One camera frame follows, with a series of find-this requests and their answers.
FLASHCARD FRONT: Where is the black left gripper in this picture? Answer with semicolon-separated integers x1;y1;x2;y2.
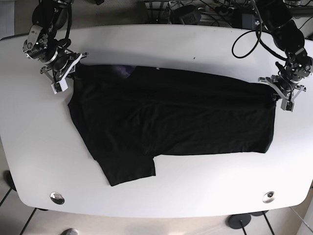
258;74;307;102

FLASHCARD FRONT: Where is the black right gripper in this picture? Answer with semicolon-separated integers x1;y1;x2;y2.
40;50;89;83

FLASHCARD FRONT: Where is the black T-shirt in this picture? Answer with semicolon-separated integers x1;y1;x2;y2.
68;64;277;186

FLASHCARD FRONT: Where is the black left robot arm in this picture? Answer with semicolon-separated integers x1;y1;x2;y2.
231;0;313;102

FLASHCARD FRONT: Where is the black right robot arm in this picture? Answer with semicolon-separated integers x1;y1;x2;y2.
23;0;88;84

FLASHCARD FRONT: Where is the right silver table grommet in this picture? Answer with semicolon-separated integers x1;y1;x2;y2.
262;191;275;204

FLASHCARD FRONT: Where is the silver table grommet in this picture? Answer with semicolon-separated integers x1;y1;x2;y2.
262;191;275;204
50;192;65;205

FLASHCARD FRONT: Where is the black left table leg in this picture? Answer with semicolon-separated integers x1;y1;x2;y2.
0;170;17;207

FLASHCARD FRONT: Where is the left silver table grommet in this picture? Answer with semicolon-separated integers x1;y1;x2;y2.
50;192;65;205

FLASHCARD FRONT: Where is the black round stand base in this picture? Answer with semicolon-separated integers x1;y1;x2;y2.
226;213;251;230

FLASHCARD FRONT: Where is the grey shoe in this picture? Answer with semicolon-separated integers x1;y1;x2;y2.
61;228;79;235

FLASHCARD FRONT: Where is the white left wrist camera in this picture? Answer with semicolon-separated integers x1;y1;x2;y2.
281;99;294;112

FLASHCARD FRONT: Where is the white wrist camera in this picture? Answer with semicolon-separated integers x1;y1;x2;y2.
51;53;83;94
281;99;294;112

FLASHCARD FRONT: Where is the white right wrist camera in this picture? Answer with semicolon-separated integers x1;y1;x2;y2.
51;53;83;94

